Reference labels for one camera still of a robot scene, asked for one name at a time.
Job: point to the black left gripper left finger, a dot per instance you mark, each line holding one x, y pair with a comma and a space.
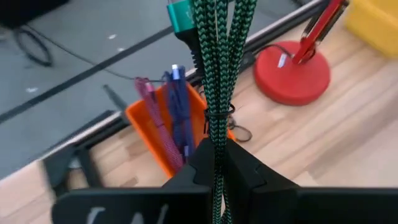
133, 205

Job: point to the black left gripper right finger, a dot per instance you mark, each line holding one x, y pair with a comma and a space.
280, 205

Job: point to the orange plastic basket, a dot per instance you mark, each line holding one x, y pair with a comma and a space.
146, 124

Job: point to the red desk lamp stand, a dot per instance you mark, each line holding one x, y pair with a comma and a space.
289, 81

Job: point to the yellow plastic basket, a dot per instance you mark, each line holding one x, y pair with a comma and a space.
376, 28

